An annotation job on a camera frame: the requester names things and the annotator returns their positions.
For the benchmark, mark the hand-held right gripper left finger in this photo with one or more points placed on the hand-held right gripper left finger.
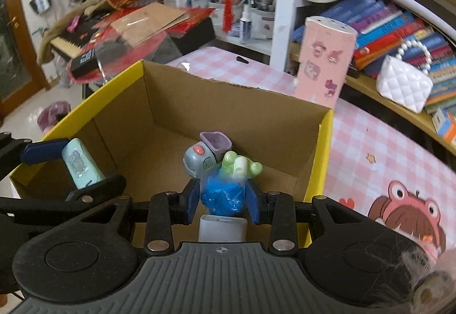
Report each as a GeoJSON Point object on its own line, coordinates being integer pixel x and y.
{"type": "Point", "coordinates": [191, 203]}

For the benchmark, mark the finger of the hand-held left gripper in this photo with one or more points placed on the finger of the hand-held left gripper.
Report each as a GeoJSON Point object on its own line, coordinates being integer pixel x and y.
{"type": "Point", "coordinates": [103, 187]}
{"type": "Point", "coordinates": [42, 152]}

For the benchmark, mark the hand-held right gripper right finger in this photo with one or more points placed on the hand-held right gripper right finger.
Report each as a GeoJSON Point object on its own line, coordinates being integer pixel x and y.
{"type": "Point", "coordinates": [254, 205]}

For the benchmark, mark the green blue toy figure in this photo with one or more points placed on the green blue toy figure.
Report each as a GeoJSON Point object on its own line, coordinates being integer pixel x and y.
{"type": "Point", "coordinates": [221, 196]}

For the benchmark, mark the grey toy truck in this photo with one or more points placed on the grey toy truck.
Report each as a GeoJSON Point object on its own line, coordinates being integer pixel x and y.
{"type": "Point", "coordinates": [199, 161]}

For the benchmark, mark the yellow cardboard box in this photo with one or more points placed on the yellow cardboard box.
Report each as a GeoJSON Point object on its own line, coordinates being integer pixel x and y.
{"type": "Point", "coordinates": [199, 100]}

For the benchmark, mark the pink bag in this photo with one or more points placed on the pink bag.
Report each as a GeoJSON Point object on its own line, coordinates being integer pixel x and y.
{"type": "Point", "coordinates": [53, 116]}

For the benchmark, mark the small black box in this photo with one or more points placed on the small black box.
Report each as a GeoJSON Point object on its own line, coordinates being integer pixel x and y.
{"type": "Point", "coordinates": [83, 61]}

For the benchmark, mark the dark wooden door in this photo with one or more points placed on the dark wooden door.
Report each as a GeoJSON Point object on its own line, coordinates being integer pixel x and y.
{"type": "Point", "coordinates": [14, 50]}

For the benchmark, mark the black keyboard piano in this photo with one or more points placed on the black keyboard piano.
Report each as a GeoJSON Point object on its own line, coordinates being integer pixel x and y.
{"type": "Point", "coordinates": [67, 43]}

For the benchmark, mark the small black cap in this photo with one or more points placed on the small black cap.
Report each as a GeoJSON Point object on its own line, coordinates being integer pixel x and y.
{"type": "Point", "coordinates": [243, 59]}

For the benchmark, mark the wooden bookshelf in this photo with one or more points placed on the wooden bookshelf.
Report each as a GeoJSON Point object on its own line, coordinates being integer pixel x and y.
{"type": "Point", "coordinates": [361, 88]}

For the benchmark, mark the pink square container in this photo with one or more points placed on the pink square container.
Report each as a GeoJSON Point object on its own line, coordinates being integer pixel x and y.
{"type": "Point", "coordinates": [324, 61]}

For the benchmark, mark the large black box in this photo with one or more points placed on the large black box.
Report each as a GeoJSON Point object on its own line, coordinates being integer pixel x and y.
{"type": "Point", "coordinates": [196, 38]}

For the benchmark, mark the brown cardboard sheet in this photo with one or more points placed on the brown cardboard sheet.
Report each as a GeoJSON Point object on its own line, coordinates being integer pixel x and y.
{"type": "Point", "coordinates": [149, 22]}

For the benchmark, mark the clear spray bottle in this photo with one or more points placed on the clear spray bottle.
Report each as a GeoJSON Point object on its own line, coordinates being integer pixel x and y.
{"type": "Point", "coordinates": [245, 29]}

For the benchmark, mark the white holder of pens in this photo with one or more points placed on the white holder of pens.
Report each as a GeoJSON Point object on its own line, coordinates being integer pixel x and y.
{"type": "Point", "coordinates": [263, 23]}

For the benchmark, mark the red festive paper pile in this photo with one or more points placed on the red festive paper pile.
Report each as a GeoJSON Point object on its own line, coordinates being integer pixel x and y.
{"type": "Point", "coordinates": [199, 16]}

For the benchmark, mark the white quilted pearl handbag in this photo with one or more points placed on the white quilted pearl handbag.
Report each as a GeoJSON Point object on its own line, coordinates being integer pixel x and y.
{"type": "Point", "coordinates": [402, 84]}

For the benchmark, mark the red tassel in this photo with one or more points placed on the red tassel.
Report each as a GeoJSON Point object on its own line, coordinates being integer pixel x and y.
{"type": "Point", "coordinates": [228, 11]}

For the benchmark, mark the orange white carton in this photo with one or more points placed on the orange white carton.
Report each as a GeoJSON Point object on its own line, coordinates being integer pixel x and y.
{"type": "Point", "coordinates": [445, 125]}

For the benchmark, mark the row of blue purple books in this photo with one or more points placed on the row of blue purple books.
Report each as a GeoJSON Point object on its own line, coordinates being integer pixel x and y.
{"type": "Point", "coordinates": [384, 22]}

